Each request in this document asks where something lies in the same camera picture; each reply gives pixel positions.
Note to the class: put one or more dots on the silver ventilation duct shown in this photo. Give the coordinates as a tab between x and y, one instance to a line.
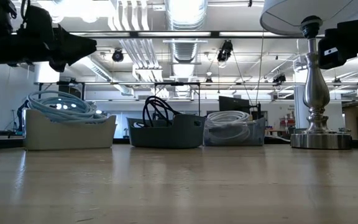
185	18

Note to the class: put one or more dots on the black hanging camera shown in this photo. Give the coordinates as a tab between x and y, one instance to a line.
279	78
225	51
117	55

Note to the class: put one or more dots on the teal plastic bin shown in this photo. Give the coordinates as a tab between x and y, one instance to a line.
166	135

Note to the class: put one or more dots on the clear grey plastic bin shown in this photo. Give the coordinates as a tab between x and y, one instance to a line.
256	133

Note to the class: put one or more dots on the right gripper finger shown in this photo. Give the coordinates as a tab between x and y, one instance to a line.
331	43

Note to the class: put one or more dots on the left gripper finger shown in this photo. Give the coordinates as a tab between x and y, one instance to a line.
73	46
58	67

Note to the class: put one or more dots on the beige plastic bin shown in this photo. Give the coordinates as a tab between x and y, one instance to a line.
67	133

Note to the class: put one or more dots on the silver lamp with white shade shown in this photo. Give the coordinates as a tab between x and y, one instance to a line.
315	90

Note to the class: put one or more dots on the black background monitor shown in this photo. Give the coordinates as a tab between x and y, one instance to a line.
233	104

